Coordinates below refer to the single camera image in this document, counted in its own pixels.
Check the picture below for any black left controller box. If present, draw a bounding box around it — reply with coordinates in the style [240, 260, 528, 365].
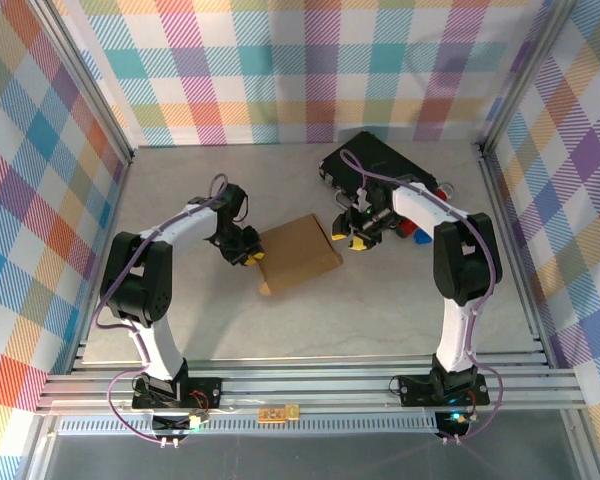
[152, 412, 204, 436]

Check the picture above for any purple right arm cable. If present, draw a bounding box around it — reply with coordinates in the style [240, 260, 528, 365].
[339, 148, 506, 446]

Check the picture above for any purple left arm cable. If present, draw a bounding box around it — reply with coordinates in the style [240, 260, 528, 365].
[93, 172, 231, 446]

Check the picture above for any black case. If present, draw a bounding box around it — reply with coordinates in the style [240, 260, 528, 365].
[319, 130, 439, 236]

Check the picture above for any aluminium corner post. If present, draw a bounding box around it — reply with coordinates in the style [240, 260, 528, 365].
[27, 0, 136, 164]
[478, 0, 581, 154]

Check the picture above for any aluminium side rail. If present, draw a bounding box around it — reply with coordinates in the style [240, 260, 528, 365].
[68, 149, 137, 374]
[477, 144, 554, 369]

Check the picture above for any brown cardboard paper box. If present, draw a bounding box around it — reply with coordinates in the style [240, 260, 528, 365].
[253, 213, 345, 297]

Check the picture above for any red bar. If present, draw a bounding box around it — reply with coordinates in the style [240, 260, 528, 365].
[397, 185, 451, 239]

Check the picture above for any aluminium frame strut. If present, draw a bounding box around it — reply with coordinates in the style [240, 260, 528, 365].
[562, 409, 600, 480]
[14, 417, 59, 480]

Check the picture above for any slotted grey cable duct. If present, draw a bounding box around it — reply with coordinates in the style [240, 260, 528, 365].
[54, 417, 446, 436]

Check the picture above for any long aluminium frame rail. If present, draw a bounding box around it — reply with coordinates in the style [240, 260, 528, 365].
[34, 352, 589, 416]

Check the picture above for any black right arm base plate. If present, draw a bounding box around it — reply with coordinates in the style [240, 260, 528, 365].
[397, 372, 491, 407]

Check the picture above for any black right controller box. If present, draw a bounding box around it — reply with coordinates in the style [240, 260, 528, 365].
[437, 409, 471, 436]

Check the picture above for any black controller box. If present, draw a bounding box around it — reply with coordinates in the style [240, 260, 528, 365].
[437, 409, 471, 436]
[152, 412, 204, 436]

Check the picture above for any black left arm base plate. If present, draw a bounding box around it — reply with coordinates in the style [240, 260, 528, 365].
[131, 377, 224, 412]

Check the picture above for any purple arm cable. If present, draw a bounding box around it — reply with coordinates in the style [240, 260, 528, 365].
[93, 172, 231, 446]
[339, 148, 506, 446]

